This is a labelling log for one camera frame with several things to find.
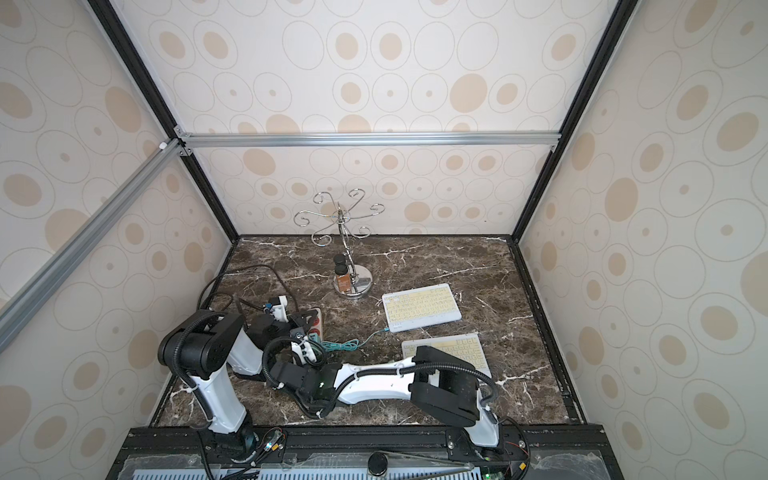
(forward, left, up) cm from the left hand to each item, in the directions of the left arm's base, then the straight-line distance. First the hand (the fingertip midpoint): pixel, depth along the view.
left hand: (325, 313), depth 92 cm
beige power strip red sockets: (-2, +3, -4) cm, 5 cm away
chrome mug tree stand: (+16, -9, -2) cm, 19 cm away
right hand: (-14, +2, +2) cm, 14 cm away
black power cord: (+7, +33, -2) cm, 33 cm away
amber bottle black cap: (+11, -5, +3) cm, 12 cm away
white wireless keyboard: (+6, -30, -5) cm, 31 cm away
